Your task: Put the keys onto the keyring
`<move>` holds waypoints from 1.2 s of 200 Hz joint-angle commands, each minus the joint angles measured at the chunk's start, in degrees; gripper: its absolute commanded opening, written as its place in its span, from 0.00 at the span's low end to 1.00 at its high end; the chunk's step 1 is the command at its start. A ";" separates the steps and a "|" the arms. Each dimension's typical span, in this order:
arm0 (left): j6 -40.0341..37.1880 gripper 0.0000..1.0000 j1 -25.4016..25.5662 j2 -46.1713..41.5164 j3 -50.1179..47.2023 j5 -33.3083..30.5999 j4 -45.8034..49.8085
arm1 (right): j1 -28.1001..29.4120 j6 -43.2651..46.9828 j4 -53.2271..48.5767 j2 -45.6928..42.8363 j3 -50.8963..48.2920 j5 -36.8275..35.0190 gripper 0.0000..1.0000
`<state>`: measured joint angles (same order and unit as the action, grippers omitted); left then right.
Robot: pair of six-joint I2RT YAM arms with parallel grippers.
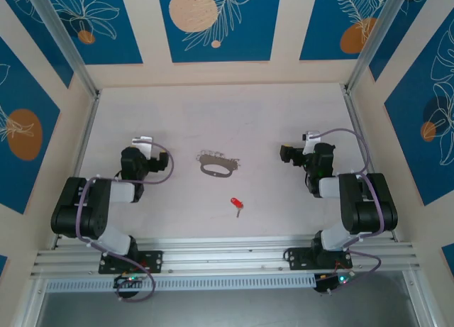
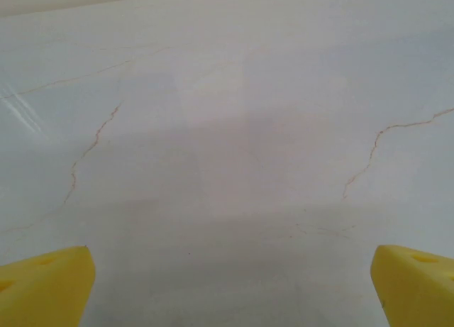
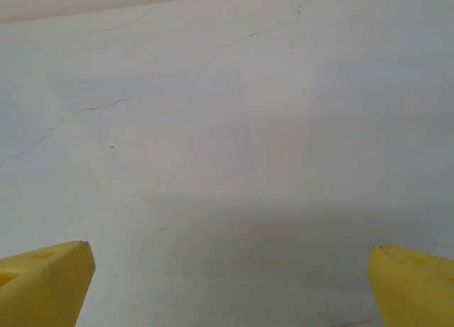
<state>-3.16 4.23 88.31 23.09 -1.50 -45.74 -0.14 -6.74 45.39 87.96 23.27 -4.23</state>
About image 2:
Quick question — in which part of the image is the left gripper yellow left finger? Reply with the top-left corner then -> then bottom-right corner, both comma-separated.
0,245 -> 96,327

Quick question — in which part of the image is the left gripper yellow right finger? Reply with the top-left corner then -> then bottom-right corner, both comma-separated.
370,244 -> 454,327

